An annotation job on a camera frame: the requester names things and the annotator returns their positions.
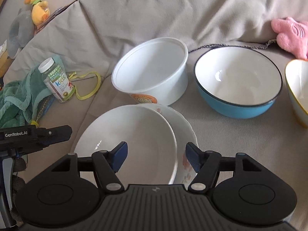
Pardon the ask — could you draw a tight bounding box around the person's left hand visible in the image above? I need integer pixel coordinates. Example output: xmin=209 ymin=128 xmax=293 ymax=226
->
xmin=12 ymin=157 xmax=27 ymax=194

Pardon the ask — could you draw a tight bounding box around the pink plush toy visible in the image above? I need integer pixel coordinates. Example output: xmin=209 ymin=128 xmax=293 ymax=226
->
xmin=271 ymin=17 xmax=308 ymax=60

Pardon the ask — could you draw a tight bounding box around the dark braided fabric trim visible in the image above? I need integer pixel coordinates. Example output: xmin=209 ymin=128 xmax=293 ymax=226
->
xmin=188 ymin=38 xmax=277 ymax=53

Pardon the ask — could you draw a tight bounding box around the white gold-rimmed bowl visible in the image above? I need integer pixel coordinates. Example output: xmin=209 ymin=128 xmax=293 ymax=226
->
xmin=285 ymin=59 xmax=308 ymax=128

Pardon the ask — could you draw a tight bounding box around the white paper tub bowl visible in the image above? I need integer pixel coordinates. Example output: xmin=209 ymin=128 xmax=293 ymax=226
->
xmin=111 ymin=37 xmax=188 ymax=106

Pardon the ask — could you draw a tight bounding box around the white shallow ceramic bowl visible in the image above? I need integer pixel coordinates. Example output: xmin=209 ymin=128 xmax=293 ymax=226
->
xmin=73 ymin=105 xmax=178 ymax=186

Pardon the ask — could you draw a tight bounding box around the blue enamel bowl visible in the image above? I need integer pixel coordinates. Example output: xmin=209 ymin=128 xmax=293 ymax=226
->
xmin=194 ymin=46 xmax=283 ymax=119

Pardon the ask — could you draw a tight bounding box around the yellow duck plush toy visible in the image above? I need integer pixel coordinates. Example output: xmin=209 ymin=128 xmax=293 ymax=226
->
xmin=23 ymin=0 xmax=50 ymax=27

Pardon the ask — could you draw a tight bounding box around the clear vitamin bottle white cap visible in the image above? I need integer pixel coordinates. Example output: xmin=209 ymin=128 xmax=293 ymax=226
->
xmin=38 ymin=57 xmax=75 ymax=103

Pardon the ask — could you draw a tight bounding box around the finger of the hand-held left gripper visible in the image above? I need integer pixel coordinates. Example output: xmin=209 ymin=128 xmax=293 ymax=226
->
xmin=36 ymin=125 xmax=73 ymax=148

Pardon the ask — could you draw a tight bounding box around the grey plush toy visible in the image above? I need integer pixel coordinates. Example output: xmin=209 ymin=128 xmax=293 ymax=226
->
xmin=7 ymin=8 xmax=35 ymax=59

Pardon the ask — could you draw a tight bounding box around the yellow-green strap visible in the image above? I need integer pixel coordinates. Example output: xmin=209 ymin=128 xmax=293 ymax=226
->
xmin=68 ymin=71 xmax=101 ymax=101

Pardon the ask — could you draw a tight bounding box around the white floral scalloped plate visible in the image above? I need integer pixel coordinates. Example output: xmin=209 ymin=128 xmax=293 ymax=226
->
xmin=144 ymin=103 xmax=199 ymax=186

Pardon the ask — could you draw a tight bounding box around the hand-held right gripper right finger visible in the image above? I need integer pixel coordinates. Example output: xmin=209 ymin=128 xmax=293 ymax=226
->
xmin=185 ymin=142 xmax=261 ymax=193

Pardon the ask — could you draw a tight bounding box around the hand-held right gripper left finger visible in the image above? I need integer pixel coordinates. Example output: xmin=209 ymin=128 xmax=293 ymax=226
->
xmin=52 ymin=142 xmax=128 ymax=193

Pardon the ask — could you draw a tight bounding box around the beige sofa cover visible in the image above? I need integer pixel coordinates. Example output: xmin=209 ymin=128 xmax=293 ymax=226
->
xmin=0 ymin=0 xmax=308 ymax=231

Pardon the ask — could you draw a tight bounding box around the green towel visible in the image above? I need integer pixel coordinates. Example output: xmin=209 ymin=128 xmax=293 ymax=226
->
xmin=0 ymin=54 xmax=65 ymax=129

